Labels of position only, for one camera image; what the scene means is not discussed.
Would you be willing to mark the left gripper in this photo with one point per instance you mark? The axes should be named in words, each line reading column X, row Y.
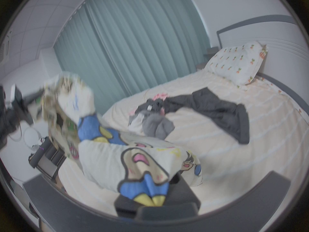
column 31, row 97

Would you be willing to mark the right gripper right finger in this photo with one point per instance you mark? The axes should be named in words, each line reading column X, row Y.
column 183, row 194

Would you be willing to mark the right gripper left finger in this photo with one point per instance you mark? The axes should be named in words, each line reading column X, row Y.
column 128, row 205

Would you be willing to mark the white printed pyjama top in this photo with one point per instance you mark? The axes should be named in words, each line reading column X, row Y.
column 101, row 158

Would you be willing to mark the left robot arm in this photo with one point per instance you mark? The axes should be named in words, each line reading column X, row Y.
column 9, row 119

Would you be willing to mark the bed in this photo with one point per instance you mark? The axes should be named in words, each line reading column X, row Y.
column 241, row 165

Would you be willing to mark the pile of clothes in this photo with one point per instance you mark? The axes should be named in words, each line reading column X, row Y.
column 154, row 124

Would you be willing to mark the round white mirror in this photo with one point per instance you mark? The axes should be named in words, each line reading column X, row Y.
column 31, row 136

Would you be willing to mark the blue-green curtain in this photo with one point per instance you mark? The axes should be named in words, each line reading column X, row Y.
column 77, row 52
column 149, row 32

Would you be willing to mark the black garment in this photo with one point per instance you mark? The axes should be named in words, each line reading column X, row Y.
column 217, row 112

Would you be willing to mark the pink garment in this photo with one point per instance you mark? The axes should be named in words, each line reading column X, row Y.
column 160, row 95

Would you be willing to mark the grey bedside table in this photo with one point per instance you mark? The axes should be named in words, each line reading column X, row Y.
column 210, row 54

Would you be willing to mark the white printed pillow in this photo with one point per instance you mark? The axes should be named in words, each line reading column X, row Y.
column 236, row 61

